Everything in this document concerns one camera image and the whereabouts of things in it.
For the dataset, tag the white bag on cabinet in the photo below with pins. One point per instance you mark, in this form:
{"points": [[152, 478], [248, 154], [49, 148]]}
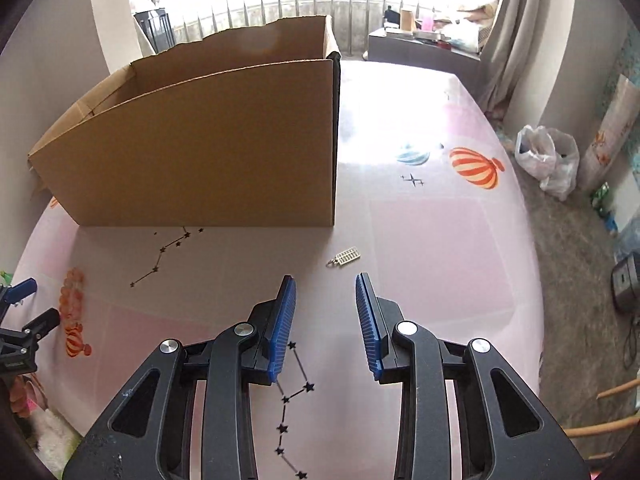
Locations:
{"points": [[465, 40]]}

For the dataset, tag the green bottle pack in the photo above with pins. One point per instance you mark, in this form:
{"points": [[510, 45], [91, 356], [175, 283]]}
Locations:
{"points": [[602, 197]]}

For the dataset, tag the black bag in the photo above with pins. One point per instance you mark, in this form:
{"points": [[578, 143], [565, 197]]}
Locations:
{"points": [[391, 15]]}

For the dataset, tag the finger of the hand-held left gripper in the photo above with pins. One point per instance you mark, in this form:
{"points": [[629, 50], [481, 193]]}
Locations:
{"points": [[42, 322], [25, 290]]}

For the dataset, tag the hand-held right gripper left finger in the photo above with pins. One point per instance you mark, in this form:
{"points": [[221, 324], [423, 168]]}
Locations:
{"points": [[282, 330]]}

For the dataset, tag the pink printed tablecloth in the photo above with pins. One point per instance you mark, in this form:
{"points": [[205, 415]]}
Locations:
{"points": [[425, 260]]}

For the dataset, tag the grey cabinet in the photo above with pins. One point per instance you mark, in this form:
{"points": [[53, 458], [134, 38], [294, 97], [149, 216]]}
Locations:
{"points": [[415, 52]]}

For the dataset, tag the rolled printed poster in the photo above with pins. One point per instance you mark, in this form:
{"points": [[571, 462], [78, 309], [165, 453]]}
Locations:
{"points": [[610, 130]]}

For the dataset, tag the pink bottle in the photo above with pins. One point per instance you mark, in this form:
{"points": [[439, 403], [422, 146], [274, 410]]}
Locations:
{"points": [[428, 21]]}

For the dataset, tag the black appliance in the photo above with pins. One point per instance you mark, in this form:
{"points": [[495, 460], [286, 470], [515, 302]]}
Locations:
{"points": [[627, 280]]}

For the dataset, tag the flat white box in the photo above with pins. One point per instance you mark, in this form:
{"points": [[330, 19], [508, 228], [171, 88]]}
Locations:
{"points": [[427, 35]]}

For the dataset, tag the silver abacus charm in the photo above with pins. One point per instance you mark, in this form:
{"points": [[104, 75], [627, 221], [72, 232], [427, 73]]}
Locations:
{"points": [[348, 255]]}

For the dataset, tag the brown cardboard box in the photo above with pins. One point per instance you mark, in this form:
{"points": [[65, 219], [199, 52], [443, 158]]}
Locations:
{"points": [[200, 160]]}

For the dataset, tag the grey curtain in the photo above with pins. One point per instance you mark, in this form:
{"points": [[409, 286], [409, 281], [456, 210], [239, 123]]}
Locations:
{"points": [[520, 35]]}

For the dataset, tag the black folding rack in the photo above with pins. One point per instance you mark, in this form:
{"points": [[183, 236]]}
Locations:
{"points": [[155, 30]]}

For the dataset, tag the floral wall cloth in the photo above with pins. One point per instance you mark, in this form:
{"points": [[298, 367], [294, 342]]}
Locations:
{"points": [[631, 60]]}

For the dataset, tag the white plastic bag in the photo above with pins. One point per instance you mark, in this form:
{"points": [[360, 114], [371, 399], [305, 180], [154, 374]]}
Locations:
{"points": [[547, 160]]}

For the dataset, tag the metal balcony railing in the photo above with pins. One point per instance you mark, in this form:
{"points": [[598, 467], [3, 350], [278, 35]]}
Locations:
{"points": [[240, 12]]}

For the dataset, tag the wooden chair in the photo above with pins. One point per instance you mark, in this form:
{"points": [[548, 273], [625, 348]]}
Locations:
{"points": [[600, 427]]}

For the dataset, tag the pile of bedding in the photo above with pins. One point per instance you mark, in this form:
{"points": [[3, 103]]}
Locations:
{"points": [[480, 5]]}

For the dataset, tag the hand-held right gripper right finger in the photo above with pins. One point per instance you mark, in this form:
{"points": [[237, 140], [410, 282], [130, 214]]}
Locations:
{"points": [[367, 330]]}

